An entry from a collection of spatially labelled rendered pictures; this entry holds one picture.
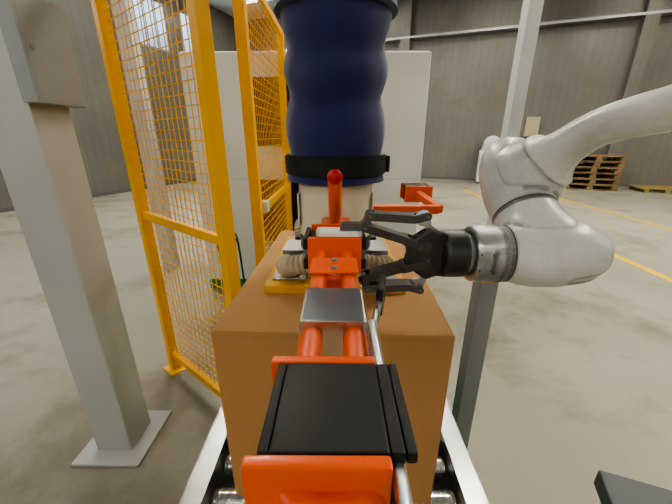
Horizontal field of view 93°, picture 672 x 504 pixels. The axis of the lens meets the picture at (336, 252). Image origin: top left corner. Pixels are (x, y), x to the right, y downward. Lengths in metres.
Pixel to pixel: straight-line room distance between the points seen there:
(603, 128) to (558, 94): 11.38
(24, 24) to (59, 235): 0.63
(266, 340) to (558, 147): 0.55
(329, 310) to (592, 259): 0.40
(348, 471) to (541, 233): 0.44
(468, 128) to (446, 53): 2.32
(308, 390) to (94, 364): 1.52
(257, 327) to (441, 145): 11.32
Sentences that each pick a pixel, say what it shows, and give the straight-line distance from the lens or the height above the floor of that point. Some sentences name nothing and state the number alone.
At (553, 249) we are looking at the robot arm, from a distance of 0.55.
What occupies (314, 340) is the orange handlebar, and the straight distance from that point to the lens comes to 0.28.
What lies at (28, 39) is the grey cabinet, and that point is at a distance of 1.42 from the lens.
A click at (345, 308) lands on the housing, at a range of 0.31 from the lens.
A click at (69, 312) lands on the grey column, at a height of 0.74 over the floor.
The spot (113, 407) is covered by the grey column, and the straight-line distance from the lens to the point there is 1.82.
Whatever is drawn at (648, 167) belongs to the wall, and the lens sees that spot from 12.71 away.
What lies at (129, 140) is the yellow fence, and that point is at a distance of 1.91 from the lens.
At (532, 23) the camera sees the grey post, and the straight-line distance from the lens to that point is 3.70.
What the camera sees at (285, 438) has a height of 1.23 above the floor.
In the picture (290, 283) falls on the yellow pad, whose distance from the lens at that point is 0.66.
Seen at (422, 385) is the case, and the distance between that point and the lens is 0.61.
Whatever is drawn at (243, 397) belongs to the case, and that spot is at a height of 0.94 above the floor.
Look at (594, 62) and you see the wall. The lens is 12.23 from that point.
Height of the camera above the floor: 1.38
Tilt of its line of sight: 20 degrees down
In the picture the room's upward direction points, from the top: straight up
